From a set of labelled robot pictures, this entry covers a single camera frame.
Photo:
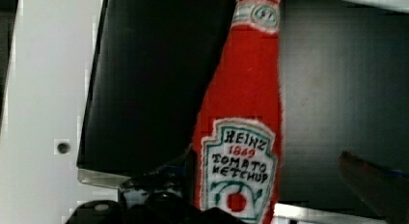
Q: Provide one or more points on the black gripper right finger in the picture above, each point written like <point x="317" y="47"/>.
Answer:
<point x="383" y="189"/>

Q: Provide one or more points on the red plush ketchup bottle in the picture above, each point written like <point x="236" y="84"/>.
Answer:
<point x="238" y="135"/>

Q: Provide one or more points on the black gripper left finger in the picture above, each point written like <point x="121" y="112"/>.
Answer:
<point x="152" y="188"/>

